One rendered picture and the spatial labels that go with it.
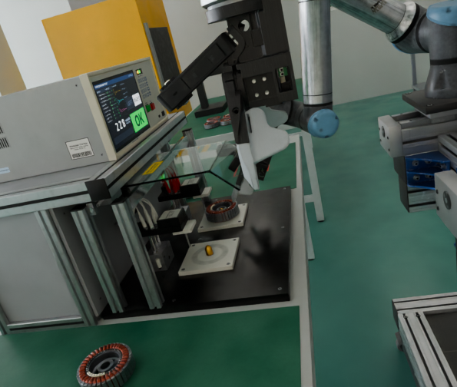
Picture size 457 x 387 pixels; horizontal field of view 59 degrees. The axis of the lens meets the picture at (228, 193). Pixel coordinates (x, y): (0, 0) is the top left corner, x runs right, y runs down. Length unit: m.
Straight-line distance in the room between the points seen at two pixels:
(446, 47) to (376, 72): 5.22
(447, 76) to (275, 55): 0.81
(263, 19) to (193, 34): 5.96
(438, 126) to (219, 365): 0.84
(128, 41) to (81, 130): 3.77
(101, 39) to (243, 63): 4.42
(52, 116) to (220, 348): 0.65
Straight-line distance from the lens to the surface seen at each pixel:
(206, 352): 0.88
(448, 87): 1.23
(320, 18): 1.06
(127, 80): 1.17
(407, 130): 1.22
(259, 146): 0.46
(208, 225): 1.31
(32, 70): 7.54
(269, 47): 0.49
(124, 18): 4.75
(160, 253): 1.13
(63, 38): 5.07
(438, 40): 1.23
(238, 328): 0.91
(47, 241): 1.01
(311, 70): 1.07
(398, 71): 6.49
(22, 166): 1.13
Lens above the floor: 1.32
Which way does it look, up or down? 21 degrees down
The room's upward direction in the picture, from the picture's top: 15 degrees counter-clockwise
